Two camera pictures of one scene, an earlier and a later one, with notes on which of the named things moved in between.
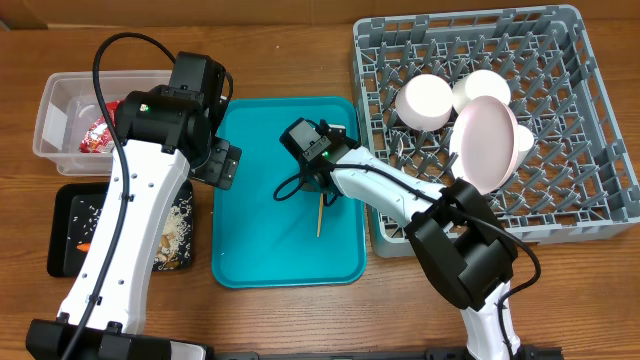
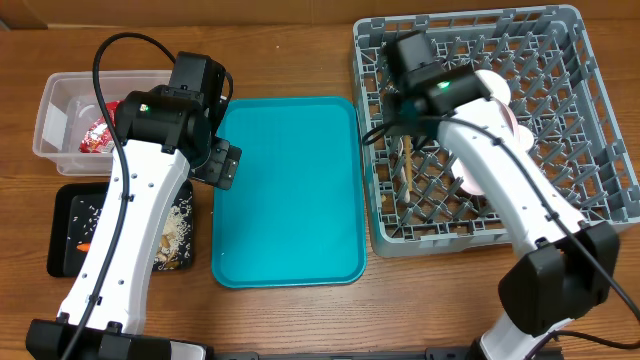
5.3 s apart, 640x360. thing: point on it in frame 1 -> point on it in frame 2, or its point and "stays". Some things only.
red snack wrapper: (99, 138) stays
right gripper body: (314, 183) -> (411, 119)
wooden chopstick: (320, 212) -> (407, 145)
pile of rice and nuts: (176, 241) stays
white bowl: (480, 83) stays
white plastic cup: (525, 143) stays
